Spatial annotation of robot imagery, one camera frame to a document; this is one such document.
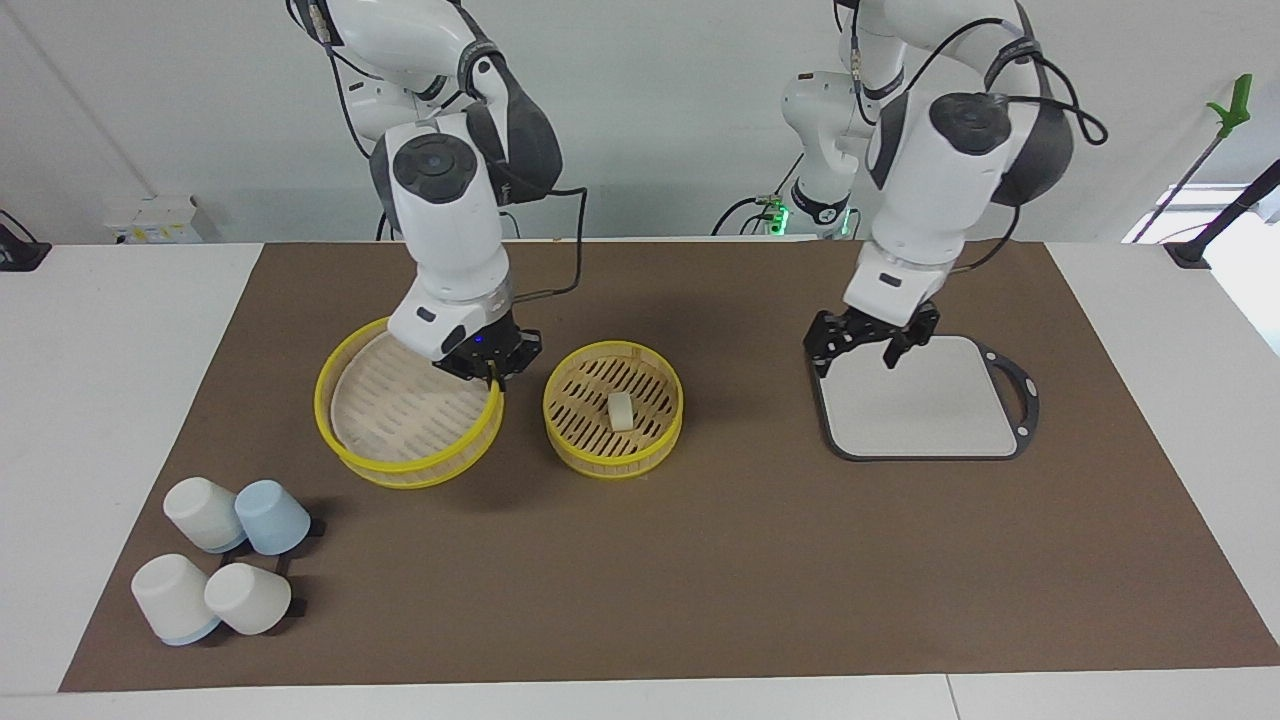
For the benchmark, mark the yellow steamer tier slotted base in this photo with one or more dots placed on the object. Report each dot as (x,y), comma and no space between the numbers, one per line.
(585,450)

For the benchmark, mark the white plastic cup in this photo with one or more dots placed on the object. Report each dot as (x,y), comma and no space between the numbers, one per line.
(175,598)
(203,513)
(248,598)

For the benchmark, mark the brown table mat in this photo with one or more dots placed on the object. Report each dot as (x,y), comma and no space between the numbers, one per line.
(500,560)

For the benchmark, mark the white socket box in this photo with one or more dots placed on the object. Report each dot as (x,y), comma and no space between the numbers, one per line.
(160,220)

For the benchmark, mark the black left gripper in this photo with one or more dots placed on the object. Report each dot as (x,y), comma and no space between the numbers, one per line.
(870,330)

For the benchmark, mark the black clamp device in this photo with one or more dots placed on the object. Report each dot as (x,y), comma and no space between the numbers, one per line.
(20,255)

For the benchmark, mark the yellow steamer tier solid base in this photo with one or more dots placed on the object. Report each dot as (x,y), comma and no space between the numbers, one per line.
(390,420)

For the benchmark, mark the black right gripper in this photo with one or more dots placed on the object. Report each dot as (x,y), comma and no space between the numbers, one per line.
(495,350)

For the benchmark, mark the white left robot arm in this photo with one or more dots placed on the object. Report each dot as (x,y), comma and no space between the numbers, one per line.
(930,200)

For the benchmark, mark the green tipped pole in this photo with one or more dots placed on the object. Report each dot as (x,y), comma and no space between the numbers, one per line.
(1235,105)

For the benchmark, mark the small white steamed bun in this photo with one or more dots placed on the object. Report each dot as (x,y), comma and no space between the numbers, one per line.
(621,411)

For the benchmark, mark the light blue plastic cup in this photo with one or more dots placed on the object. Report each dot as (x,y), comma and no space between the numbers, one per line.
(272,517)

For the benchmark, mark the grey cutting board black rim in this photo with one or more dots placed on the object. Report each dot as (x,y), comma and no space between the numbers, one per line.
(920,410)

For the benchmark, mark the black camera stand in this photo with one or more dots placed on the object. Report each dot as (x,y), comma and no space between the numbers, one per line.
(1190,252)

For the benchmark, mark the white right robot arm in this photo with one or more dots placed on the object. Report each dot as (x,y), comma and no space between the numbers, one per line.
(450,230)

